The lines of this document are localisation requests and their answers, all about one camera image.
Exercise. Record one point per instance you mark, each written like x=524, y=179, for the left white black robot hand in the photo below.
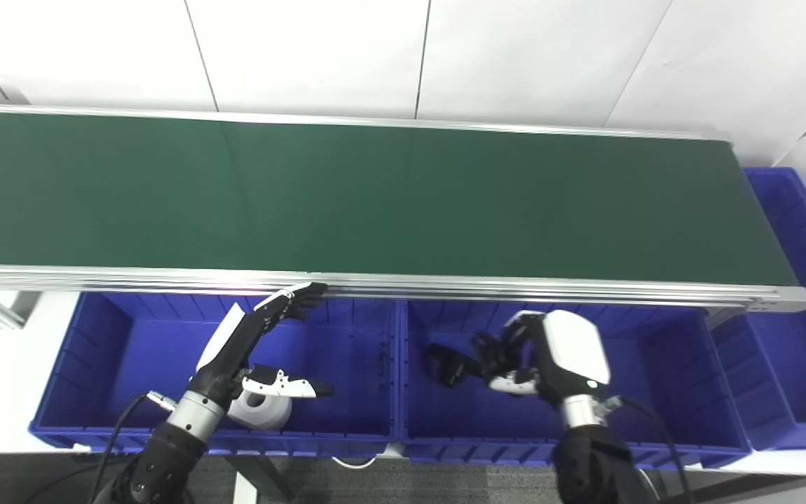
x=235, y=353

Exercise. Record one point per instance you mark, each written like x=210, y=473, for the blue plastic bin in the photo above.
x=662, y=392
x=130, y=378
x=788, y=350

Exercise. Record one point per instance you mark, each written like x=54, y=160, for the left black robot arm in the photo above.
x=165, y=448

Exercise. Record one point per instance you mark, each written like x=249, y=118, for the white cylindrical part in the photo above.
x=266, y=413

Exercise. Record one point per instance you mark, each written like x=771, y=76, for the green conveyor belt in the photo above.
x=375, y=203
x=515, y=288

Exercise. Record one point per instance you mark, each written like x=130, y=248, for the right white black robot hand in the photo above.
x=571, y=350

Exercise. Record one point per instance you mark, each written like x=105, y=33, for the black flanged metal part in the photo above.
x=452, y=365

